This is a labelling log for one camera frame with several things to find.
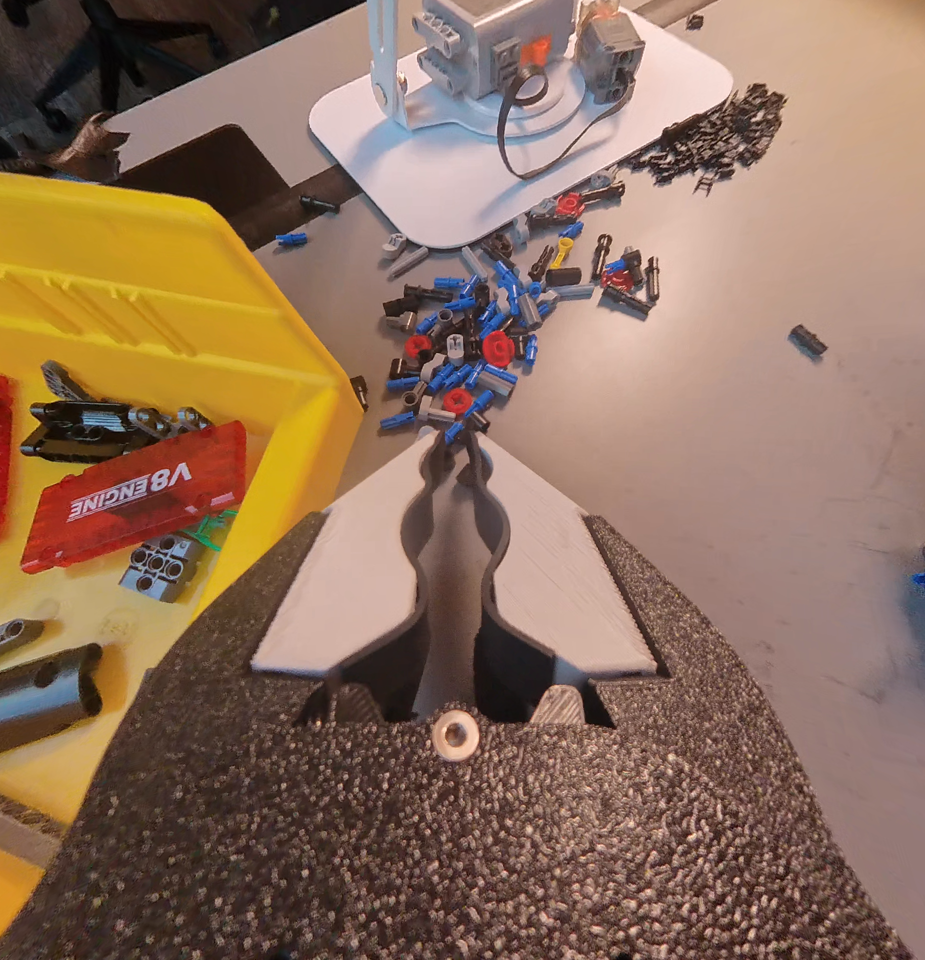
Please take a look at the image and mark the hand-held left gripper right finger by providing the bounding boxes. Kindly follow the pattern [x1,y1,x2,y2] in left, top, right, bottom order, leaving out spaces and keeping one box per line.
[460,432,662,714]

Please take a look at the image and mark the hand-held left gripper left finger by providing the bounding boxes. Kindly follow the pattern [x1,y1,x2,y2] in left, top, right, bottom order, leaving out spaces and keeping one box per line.
[250,429,467,714]

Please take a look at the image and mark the pile of mixed building pieces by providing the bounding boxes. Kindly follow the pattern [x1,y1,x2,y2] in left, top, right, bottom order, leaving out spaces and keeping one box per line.
[376,173,662,444]

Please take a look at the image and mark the black motor cable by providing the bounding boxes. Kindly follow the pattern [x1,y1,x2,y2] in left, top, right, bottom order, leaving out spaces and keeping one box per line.
[497,68,629,181]

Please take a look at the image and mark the grey battery box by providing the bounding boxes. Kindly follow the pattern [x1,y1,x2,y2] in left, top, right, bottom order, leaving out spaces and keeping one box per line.
[415,0,561,99]

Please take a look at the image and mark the grey desk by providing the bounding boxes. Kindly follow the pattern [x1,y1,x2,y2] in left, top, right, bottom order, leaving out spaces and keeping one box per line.
[103,0,925,916]

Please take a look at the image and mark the grey holed brick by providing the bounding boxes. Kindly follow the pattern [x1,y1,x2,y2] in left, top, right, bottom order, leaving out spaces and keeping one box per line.
[121,533,209,604]

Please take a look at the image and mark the red transparent panel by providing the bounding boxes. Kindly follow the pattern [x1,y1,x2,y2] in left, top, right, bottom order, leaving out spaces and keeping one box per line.
[20,420,249,576]

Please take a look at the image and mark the dark grey cylinder piece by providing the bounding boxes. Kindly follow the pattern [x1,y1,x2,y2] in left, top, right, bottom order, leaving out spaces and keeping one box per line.
[0,645,104,759]

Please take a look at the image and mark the grey beam piece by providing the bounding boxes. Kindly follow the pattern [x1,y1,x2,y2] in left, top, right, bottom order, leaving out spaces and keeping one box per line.
[0,615,51,669]

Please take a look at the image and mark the dark grey angled connector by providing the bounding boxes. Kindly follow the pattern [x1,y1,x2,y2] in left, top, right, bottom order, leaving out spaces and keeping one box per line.
[40,360,107,403]

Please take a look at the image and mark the yellow plastic bin with parts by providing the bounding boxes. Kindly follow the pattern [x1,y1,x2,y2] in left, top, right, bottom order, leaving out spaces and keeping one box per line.
[0,168,366,960]

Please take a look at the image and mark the pile of black links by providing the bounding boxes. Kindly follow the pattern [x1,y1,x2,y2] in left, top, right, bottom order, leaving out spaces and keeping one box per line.
[625,83,789,193]

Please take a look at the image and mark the grey motor block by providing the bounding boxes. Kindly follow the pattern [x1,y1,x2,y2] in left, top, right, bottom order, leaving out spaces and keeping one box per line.
[572,12,647,106]

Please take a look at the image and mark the black office chair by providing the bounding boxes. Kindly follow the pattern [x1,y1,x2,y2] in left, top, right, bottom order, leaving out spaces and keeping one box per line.
[43,0,224,121]

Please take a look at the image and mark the black beam frame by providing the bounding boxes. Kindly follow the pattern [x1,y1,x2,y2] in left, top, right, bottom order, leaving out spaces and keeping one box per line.
[20,398,216,462]

